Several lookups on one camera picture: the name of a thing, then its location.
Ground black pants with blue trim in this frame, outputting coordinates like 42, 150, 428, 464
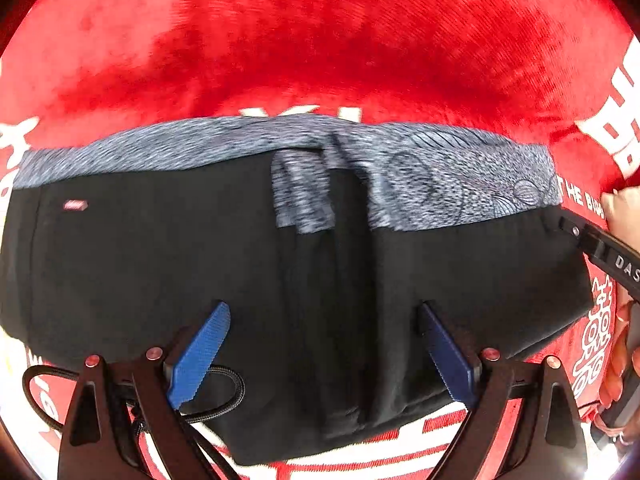
1, 114, 592, 465

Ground person's right hand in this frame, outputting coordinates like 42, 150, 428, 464
593, 186, 640, 448

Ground red blanket with white characters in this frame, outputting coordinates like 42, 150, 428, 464
0, 0, 640, 480

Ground black braided cable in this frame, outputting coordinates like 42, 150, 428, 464
22, 364, 248, 480

